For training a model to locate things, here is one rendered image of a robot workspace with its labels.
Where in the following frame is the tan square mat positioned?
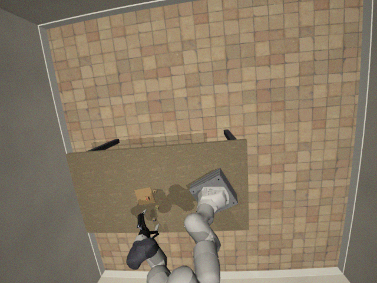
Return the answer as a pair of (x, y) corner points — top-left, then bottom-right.
(134, 187), (155, 205)

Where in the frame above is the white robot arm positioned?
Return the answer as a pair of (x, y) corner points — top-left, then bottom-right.
(126, 187), (230, 283)

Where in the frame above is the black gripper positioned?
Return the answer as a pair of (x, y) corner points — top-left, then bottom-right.
(137, 210), (160, 238)

